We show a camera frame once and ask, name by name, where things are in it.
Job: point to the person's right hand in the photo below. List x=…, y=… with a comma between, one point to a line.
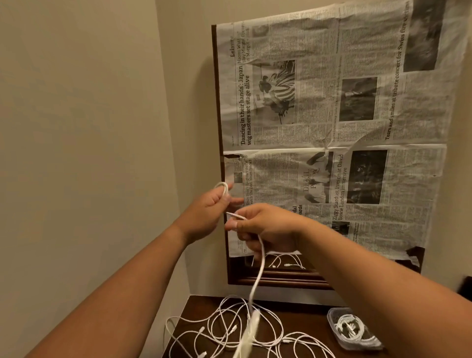
x=274, y=228

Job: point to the person's left hand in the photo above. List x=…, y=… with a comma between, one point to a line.
x=201, y=217

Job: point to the person's left thumb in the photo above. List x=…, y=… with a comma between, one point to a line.
x=234, y=203

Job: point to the person's right thumb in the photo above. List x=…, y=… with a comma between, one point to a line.
x=235, y=224

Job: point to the person's right forearm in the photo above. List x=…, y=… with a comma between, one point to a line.
x=379, y=295

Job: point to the person's left forearm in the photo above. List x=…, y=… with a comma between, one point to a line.
x=121, y=295

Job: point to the dark wood framed mirror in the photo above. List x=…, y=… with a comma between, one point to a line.
x=280, y=279

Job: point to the clear plastic container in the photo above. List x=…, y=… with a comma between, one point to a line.
x=336, y=341

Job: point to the small newspaper sheet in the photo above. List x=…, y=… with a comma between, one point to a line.
x=405, y=206

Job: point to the large newspaper sheet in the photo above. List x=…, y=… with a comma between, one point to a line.
x=324, y=48

